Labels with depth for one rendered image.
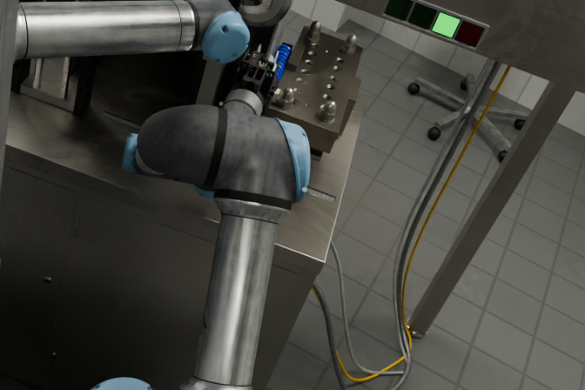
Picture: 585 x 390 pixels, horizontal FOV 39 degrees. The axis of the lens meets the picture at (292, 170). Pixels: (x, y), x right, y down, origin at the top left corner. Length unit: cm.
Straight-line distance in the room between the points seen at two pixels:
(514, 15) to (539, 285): 159
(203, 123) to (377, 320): 182
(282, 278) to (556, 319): 173
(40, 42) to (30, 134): 63
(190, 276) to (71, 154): 37
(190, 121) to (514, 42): 107
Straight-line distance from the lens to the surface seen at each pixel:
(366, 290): 297
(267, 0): 168
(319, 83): 191
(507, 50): 206
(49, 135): 177
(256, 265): 118
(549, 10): 202
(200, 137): 116
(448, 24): 203
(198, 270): 180
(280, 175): 118
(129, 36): 119
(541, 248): 357
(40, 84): 185
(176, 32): 122
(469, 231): 258
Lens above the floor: 203
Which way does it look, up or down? 38 degrees down
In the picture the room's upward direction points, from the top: 21 degrees clockwise
